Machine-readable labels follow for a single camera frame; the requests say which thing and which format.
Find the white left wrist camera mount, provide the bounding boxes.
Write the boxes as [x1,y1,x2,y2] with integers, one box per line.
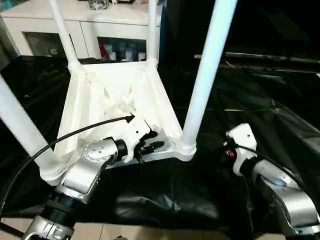
[121,117,151,163]

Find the grey crumpled item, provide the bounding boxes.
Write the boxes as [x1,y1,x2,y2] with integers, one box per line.
[87,0,111,11]

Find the large black case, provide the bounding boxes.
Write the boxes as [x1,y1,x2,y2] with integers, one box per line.
[159,0,320,61]

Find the black metal frame bar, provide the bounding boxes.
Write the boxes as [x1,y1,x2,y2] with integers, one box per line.
[0,221,22,238]

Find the white glass-door cabinet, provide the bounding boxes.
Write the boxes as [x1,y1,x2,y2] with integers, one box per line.
[0,0,163,63]

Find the white plastic table leg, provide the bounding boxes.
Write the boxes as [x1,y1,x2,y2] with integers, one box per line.
[181,0,239,151]
[146,0,159,66]
[0,73,63,181]
[47,0,82,70]

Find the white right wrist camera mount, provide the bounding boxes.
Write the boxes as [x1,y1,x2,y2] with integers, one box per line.
[225,122,258,177]

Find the black work mat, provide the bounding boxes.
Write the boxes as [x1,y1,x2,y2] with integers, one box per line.
[0,53,320,240]

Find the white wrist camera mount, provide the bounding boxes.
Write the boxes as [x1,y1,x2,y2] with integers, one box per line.
[225,122,258,177]
[121,117,151,163]

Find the white plastic table top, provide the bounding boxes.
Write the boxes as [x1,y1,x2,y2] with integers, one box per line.
[38,58,196,187]

